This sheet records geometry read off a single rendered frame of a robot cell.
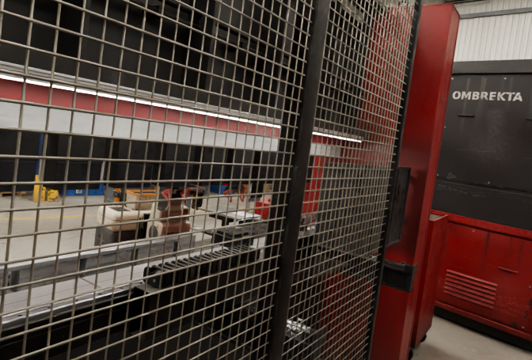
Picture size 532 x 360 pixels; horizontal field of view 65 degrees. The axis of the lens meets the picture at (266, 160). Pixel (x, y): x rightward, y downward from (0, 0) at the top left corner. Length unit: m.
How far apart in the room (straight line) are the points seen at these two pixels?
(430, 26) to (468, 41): 6.76
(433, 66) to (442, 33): 0.19
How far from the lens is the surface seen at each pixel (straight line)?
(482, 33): 9.47
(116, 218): 2.82
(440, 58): 2.68
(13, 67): 1.02
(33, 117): 1.27
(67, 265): 1.43
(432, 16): 2.77
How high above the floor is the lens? 1.40
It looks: 3 degrees down
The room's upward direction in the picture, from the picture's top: 8 degrees clockwise
